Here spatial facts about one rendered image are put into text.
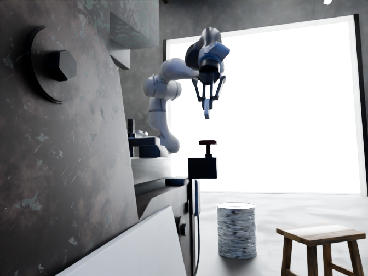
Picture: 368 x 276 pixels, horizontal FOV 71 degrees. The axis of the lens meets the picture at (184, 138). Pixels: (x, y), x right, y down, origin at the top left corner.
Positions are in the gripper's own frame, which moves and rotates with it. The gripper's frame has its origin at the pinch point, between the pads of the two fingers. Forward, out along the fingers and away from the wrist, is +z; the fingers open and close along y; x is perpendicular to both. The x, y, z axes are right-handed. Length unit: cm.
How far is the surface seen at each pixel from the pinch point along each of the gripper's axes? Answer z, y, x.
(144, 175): 31.0, 10.3, 17.8
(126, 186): 39, 6, 33
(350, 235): 25, -57, -75
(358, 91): -279, -202, -355
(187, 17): -448, 109, -269
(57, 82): 35, 5, 53
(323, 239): 28, -43, -67
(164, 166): 23.3, 10.5, 5.7
